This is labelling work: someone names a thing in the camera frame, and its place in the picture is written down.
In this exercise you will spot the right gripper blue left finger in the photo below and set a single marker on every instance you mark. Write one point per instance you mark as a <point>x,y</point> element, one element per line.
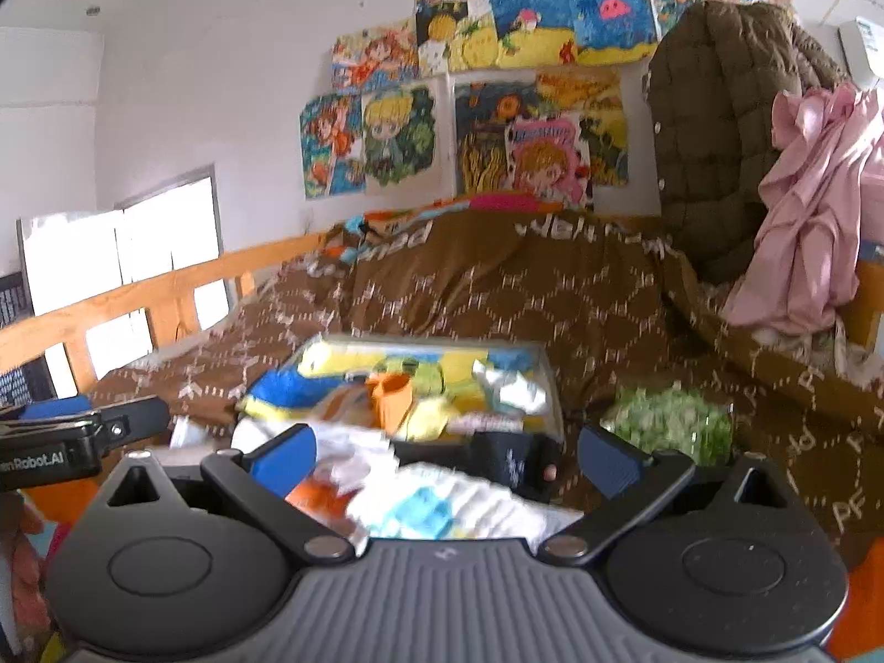
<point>256,486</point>

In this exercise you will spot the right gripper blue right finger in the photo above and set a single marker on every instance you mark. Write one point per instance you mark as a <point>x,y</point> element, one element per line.
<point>635,486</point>

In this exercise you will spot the orange white tissue box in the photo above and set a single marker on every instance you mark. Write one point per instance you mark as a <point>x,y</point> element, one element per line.
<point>366,485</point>

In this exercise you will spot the bag of green paper stars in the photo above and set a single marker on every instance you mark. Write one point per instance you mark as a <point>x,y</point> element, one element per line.
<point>672,418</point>

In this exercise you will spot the orange cloth pouch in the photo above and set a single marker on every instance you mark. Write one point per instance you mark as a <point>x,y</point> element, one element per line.
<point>391,395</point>

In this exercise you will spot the brown PF patterned duvet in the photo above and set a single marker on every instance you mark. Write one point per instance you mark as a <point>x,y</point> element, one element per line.
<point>606,306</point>

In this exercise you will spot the pink anime girl poster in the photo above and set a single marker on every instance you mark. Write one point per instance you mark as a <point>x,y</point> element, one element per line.
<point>547,157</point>

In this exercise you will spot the orange hair mermaid poster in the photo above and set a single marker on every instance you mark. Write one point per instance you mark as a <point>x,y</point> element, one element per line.
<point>330,132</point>

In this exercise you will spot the pink cloth garment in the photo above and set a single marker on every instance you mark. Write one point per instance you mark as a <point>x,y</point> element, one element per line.
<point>806,251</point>

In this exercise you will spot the blonde boy green poster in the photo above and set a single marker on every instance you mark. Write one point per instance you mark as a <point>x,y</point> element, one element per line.
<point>399,137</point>

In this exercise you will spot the dark sunflower painting poster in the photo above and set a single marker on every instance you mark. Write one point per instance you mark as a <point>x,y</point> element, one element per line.
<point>484,109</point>

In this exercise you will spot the olive green quilted jacket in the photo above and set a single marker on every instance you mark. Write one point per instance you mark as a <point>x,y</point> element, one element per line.
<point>712,83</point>

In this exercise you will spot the blue sea painting poster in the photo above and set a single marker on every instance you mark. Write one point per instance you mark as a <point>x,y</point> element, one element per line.
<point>526,34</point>

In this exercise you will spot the white air conditioner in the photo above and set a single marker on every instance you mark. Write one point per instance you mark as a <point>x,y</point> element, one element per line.
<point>863,43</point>

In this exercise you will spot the wooden bed rail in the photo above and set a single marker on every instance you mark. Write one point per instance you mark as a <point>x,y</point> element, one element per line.
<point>168,302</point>

